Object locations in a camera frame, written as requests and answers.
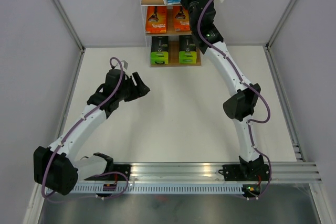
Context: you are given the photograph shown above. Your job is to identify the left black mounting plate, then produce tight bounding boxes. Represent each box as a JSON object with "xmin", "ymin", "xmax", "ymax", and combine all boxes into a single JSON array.
[{"xmin": 105, "ymin": 164, "xmax": 131, "ymax": 182}]

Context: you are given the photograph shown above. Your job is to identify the bottom wooden shelf board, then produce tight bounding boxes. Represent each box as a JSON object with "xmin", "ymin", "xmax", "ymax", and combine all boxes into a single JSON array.
[{"xmin": 150, "ymin": 41, "xmax": 202, "ymax": 67}]

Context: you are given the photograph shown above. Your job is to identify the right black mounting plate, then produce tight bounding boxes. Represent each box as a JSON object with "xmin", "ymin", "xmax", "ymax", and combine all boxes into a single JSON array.
[{"xmin": 222, "ymin": 164, "xmax": 270, "ymax": 182}]

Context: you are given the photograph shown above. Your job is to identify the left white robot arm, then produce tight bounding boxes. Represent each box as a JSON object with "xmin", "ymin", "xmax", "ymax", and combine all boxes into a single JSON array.
[{"xmin": 33, "ymin": 69, "xmax": 150, "ymax": 195}]

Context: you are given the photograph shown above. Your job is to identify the orange razor box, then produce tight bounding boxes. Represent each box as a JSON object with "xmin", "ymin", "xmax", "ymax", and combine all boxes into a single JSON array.
[
  {"xmin": 145, "ymin": 6, "xmax": 167, "ymax": 34},
  {"xmin": 173, "ymin": 6, "xmax": 190, "ymax": 31}
]

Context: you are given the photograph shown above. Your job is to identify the middle wooden shelf board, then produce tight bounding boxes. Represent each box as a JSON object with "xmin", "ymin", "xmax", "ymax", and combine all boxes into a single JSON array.
[{"xmin": 145, "ymin": 8, "xmax": 208, "ymax": 36}]

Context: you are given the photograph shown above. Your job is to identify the white wire shelf rack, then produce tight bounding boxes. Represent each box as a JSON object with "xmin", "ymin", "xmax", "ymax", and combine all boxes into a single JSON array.
[{"xmin": 140, "ymin": 0, "xmax": 202, "ymax": 67}]

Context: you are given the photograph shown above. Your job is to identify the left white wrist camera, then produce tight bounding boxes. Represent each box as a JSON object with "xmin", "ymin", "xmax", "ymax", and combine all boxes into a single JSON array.
[{"xmin": 121, "ymin": 60, "xmax": 129, "ymax": 71}]

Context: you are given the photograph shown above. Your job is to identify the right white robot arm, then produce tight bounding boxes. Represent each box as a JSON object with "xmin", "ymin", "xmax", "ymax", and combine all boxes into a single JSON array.
[{"xmin": 180, "ymin": 0, "xmax": 271, "ymax": 181}]

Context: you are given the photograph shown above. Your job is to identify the right aluminium corner post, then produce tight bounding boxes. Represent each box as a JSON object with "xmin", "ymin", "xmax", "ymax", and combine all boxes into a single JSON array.
[{"xmin": 265, "ymin": 0, "xmax": 299, "ymax": 50}]

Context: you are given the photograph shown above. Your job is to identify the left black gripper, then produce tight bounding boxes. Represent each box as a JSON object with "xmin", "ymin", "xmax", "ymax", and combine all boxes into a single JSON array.
[{"xmin": 116, "ymin": 72, "xmax": 150, "ymax": 102}]

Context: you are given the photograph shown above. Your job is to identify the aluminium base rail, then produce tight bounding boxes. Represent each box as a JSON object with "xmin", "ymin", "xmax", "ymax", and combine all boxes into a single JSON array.
[{"xmin": 76, "ymin": 161, "xmax": 322, "ymax": 183}]

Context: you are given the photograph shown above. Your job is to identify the black green razor box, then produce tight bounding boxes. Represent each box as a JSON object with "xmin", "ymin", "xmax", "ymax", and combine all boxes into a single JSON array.
[
  {"xmin": 150, "ymin": 36, "xmax": 169, "ymax": 65},
  {"xmin": 178, "ymin": 35, "xmax": 197, "ymax": 65}
]

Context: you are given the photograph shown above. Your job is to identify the left aluminium corner post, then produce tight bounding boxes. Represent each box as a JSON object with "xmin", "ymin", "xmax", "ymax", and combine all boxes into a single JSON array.
[{"xmin": 51, "ymin": 0, "xmax": 85, "ymax": 52}]

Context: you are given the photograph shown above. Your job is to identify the slotted cable duct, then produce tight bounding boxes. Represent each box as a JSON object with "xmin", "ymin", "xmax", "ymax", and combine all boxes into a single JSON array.
[{"xmin": 71, "ymin": 183, "xmax": 243, "ymax": 195}]

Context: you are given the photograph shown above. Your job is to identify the black mounting plate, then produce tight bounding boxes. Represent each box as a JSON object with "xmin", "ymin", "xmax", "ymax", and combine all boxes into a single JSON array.
[
  {"xmin": 222, "ymin": 164, "xmax": 270, "ymax": 182},
  {"xmin": 105, "ymin": 164, "xmax": 131, "ymax": 182}
]

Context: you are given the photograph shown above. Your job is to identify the aluminium corner post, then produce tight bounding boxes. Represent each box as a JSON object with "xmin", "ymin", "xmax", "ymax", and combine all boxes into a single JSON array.
[
  {"xmin": 265, "ymin": 0, "xmax": 299, "ymax": 50},
  {"xmin": 51, "ymin": 0, "xmax": 85, "ymax": 52}
]

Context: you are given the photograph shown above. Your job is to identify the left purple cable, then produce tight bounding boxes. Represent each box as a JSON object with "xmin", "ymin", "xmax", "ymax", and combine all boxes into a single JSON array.
[{"xmin": 41, "ymin": 57, "xmax": 129, "ymax": 204}]

